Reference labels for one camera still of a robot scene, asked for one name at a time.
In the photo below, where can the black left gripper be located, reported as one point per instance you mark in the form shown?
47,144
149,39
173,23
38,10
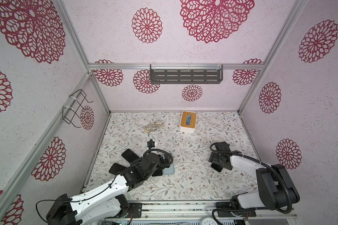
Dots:
166,160

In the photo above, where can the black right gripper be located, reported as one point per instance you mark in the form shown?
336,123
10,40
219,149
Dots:
212,157

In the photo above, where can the light blue phone case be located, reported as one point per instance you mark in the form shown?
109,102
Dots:
170,169

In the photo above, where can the black phone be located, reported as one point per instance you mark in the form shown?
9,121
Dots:
116,169
130,156

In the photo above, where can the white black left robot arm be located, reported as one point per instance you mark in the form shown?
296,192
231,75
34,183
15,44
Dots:
107,200

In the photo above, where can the black phone near right arm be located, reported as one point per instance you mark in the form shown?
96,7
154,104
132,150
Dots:
217,167

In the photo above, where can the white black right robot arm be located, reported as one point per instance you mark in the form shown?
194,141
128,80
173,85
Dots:
275,189

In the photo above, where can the clear plastic bag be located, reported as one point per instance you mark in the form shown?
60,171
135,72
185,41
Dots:
153,126

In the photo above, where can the white wooden-top tissue box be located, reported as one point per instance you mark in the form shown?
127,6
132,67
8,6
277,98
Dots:
188,122

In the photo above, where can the round white gauge dial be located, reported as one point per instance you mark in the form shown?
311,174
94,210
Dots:
208,221

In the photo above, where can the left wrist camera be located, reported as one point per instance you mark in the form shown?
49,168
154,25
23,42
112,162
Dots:
151,144

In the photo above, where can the aluminium front rail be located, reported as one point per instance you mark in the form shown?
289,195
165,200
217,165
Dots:
191,210

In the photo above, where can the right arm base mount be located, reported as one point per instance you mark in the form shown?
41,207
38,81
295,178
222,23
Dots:
233,209

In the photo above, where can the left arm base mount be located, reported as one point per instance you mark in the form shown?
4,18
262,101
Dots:
131,209

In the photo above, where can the grey slotted wall shelf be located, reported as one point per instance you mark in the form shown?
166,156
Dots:
185,76

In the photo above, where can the black wire wall basket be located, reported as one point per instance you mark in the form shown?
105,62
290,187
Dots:
79,114

